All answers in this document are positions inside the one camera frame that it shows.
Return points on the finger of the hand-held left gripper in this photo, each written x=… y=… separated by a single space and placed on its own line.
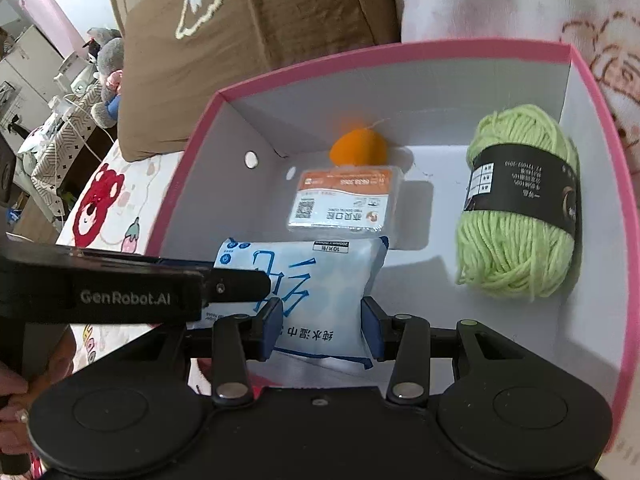
x=185 y=261
x=240 y=285

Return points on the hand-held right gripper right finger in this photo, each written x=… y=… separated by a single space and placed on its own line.
x=371 y=327

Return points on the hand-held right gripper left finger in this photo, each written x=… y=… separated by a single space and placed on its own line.
x=270 y=330

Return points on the blue wet wipes pack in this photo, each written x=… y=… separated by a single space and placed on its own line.
x=320 y=280

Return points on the pink cardboard box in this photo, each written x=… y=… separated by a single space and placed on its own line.
x=430 y=200

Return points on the orange makeup sponge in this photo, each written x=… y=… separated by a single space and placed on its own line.
x=357 y=147

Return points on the green yarn ball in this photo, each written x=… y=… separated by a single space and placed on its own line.
x=520 y=200

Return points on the person's left hand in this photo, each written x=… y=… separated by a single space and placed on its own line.
x=12 y=390

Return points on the bear printed blanket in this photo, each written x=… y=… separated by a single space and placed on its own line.
x=115 y=190

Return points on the clear face mask packet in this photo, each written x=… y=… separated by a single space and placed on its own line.
x=345 y=207

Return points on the table with patterned cloth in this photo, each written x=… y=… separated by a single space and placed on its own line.
x=60 y=145

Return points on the grey plush toy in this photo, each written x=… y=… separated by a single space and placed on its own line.
x=107 y=70

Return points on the brown pillow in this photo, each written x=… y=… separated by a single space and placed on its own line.
x=260 y=20

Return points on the white cabinet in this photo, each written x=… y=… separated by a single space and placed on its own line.
x=30 y=60

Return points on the pink checked pillow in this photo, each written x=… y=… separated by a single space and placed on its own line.
x=500 y=0

